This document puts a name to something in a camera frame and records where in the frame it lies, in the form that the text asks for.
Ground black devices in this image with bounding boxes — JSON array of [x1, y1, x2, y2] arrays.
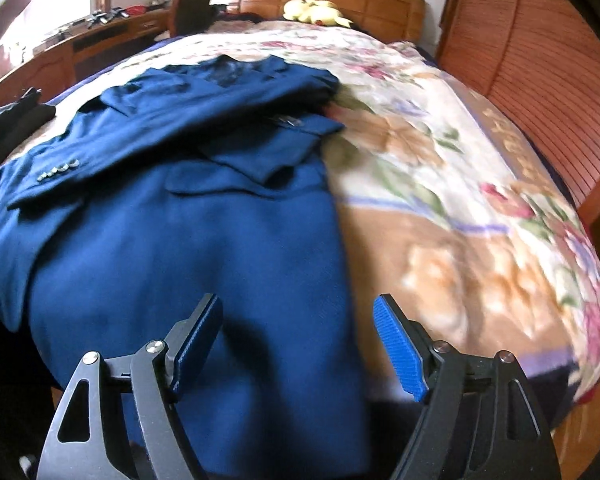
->
[[87, 7, 124, 24]]

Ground wooden bed headboard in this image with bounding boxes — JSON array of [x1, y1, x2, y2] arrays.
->
[[230, 0, 427, 48]]

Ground dark pillow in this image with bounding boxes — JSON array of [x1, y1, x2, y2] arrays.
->
[[214, 6, 262, 24]]

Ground floral blanket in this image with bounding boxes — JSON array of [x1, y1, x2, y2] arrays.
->
[[50, 20, 600, 406]]

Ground wooden slatted wardrobe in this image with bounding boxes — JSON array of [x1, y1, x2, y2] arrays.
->
[[437, 0, 600, 241]]

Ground blue suit jacket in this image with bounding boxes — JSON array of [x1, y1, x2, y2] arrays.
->
[[0, 55, 376, 476]]

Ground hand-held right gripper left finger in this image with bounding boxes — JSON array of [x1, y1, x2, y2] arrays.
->
[[36, 292, 224, 480]]

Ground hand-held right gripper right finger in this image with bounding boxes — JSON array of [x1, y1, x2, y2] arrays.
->
[[372, 294, 563, 480]]

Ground dark wooden chair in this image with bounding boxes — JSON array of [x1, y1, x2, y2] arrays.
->
[[169, 0, 216, 36]]

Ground long wooden desk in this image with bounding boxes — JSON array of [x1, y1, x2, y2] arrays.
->
[[0, 7, 173, 111]]

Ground yellow plush toy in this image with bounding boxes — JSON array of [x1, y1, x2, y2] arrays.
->
[[282, 0, 353, 28]]

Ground black clothing pile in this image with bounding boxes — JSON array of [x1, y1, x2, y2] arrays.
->
[[0, 87, 56, 171]]

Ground wooden framed window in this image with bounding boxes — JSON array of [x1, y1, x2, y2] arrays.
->
[[0, 0, 113, 61]]

